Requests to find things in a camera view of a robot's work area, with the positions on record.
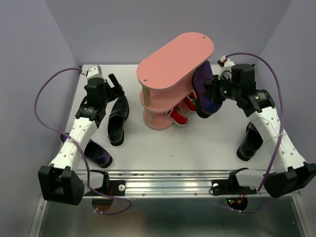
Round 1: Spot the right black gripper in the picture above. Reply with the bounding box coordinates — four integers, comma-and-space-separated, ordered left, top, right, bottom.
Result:
203, 74, 241, 102

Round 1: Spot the purple loafer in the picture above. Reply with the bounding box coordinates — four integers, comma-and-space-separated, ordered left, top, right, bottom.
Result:
191, 60, 223, 119
60, 132, 114, 169

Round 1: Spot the red sneaker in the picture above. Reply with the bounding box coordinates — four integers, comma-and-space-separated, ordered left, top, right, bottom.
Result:
183, 91, 197, 114
165, 105, 188, 127

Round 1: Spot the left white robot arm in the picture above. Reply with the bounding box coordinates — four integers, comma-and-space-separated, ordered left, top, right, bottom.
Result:
38, 72, 124, 205

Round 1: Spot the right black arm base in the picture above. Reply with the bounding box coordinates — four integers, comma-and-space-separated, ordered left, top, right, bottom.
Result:
209, 168, 257, 196

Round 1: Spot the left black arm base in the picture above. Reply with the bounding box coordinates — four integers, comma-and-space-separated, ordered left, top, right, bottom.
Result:
90, 170, 125, 197

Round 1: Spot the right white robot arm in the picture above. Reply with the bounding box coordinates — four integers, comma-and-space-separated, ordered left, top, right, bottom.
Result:
204, 62, 316, 198

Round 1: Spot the pink three-tier shoe shelf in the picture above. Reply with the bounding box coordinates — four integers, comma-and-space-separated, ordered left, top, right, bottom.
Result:
136, 32, 214, 130

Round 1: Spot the black loafer left side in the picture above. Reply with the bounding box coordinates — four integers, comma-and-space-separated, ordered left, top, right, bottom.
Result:
107, 95, 129, 146

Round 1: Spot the black loafer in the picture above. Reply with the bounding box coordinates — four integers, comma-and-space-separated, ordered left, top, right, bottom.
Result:
107, 95, 129, 146
237, 122, 263, 161

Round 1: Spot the black loafer right side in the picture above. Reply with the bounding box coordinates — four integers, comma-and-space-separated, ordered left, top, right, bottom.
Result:
237, 122, 263, 161

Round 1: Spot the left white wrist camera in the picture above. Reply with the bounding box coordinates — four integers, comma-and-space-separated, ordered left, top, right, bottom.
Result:
86, 65, 103, 80

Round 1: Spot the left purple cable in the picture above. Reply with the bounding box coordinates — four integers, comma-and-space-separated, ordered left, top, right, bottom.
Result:
33, 68, 133, 215

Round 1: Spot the aluminium mounting rail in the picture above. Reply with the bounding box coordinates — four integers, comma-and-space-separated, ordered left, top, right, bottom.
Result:
74, 170, 302, 198

